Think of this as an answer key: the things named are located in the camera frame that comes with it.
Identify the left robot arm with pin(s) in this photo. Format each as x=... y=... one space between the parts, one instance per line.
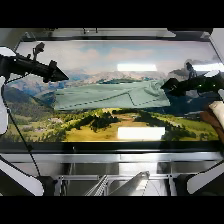
x=23 y=66

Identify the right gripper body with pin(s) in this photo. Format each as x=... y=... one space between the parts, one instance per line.
x=178 y=88

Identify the brown garment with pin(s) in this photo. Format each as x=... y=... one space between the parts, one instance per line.
x=210 y=122

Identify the pale green shirt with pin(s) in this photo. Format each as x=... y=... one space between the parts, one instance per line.
x=110 y=96

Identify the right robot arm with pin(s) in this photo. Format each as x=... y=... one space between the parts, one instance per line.
x=208 y=83

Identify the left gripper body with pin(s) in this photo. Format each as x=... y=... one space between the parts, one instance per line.
x=51 y=71

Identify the cream garment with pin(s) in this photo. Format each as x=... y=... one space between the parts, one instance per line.
x=218 y=112

